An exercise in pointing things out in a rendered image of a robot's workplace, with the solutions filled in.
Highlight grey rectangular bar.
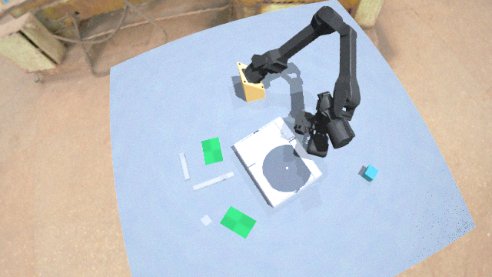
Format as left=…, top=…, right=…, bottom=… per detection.
left=180, top=152, right=191, bottom=181

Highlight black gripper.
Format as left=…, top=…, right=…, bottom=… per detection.
left=307, top=112, right=329, bottom=158

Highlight white flat bar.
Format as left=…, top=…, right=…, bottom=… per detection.
left=193, top=172, right=234, bottom=191

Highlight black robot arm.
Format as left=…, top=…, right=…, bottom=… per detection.
left=241, top=6, right=361, bottom=149

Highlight teal cube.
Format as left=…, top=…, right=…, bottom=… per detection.
left=362, top=165, right=378, bottom=182

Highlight grey round disc with small hole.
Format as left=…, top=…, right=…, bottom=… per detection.
left=262, top=145, right=311, bottom=193

